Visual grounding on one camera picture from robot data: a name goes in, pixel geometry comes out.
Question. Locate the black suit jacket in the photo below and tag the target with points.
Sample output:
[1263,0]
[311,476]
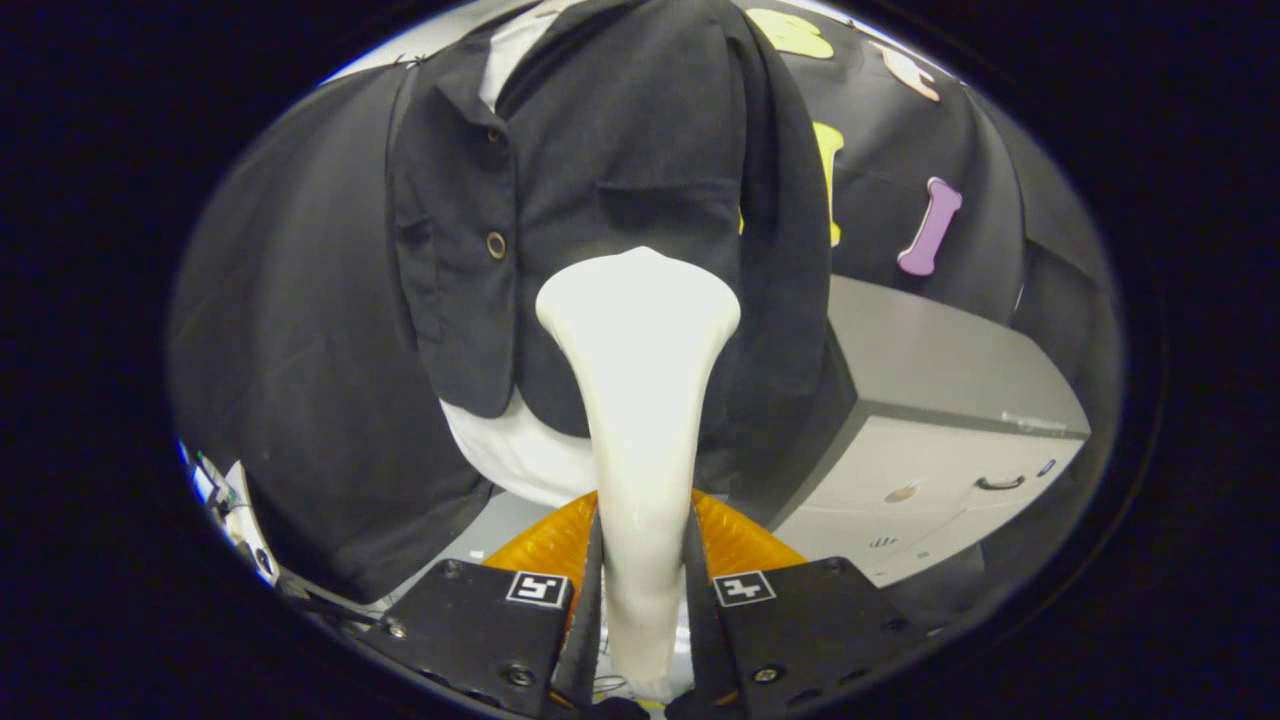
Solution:
[620,120]

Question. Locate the white shirt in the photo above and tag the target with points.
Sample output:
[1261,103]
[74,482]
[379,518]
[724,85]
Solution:
[520,460]

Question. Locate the small blue screen device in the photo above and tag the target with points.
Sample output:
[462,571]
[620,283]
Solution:
[205,480]

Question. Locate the black backdrop cloth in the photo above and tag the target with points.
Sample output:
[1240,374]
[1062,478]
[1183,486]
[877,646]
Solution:
[300,300]

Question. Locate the white equipment base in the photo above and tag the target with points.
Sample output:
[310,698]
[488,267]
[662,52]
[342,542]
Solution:
[248,520]

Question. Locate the white garment steamer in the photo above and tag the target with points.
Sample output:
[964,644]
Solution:
[640,400]

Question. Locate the grey cabinet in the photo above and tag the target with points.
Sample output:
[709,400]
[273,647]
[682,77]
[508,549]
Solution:
[930,370]

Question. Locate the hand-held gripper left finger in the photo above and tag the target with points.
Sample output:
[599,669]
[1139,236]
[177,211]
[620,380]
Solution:
[588,650]

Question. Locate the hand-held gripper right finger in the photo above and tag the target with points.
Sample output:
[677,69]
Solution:
[705,640]

